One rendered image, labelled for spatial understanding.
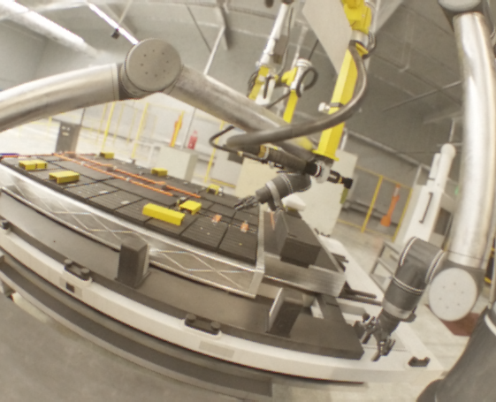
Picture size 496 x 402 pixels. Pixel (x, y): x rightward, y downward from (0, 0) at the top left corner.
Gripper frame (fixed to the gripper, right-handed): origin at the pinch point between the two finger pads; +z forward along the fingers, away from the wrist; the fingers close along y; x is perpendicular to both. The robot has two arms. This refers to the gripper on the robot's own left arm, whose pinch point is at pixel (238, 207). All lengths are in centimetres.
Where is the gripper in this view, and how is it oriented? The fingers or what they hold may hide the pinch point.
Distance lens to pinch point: 119.3
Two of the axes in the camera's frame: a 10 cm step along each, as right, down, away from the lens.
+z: -9.0, 4.2, -1.1
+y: 2.3, 2.5, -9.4
